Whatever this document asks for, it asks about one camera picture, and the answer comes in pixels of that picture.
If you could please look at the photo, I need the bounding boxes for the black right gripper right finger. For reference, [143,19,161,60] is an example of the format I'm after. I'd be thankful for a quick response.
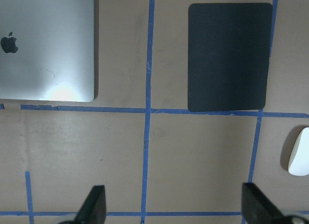
[241,182,284,224]

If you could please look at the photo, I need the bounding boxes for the black mousepad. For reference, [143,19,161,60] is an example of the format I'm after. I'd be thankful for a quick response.
[187,2,273,112]

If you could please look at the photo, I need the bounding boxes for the white computer mouse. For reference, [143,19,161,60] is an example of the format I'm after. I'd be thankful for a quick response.
[288,127,309,176]

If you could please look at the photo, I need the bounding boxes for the silver laptop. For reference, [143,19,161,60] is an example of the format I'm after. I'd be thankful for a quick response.
[0,0,95,102]

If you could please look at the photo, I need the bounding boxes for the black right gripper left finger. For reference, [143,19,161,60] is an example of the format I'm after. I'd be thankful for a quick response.
[75,185,107,224]

